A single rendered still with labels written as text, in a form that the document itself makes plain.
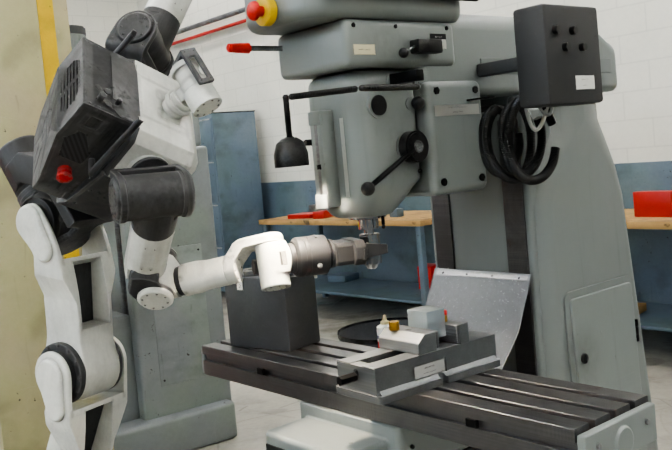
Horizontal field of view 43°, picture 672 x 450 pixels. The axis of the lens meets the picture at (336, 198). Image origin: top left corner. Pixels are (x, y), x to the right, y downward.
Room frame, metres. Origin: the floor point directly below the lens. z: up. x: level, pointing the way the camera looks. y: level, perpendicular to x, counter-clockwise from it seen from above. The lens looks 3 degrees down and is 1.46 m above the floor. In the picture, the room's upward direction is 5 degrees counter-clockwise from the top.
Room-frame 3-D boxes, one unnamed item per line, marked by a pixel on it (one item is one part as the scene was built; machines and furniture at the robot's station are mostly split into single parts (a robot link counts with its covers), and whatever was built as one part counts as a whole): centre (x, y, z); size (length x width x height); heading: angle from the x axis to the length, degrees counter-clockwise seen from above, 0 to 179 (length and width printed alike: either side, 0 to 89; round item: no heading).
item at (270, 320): (2.24, 0.20, 1.07); 0.22 x 0.12 x 0.20; 51
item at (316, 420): (1.91, -0.07, 0.83); 0.50 x 0.35 x 0.12; 130
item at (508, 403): (1.91, -0.06, 0.93); 1.24 x 0.23 x 0.08; 40
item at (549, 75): (1.85, -0.51, 1.62); 0.20 x 0.09 x 0.21; 130
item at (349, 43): (1.94, -0.10, 1.68); 0.34 x 0.24 x 0.10; 130
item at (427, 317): (1.79, -0.17, 1.08); 0.06 x 0.05 x 0.06; 37
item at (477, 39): (2.23, -0.45, 1.66); 0.80 x 0.23 x 0.20; 130
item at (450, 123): (2.04, -0.22, 1.47); 0.24 x 0.19 x 0.26; 40
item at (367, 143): (1.91, -0.07, 1.47); 0.21 x 0.19 x 0.32; 40
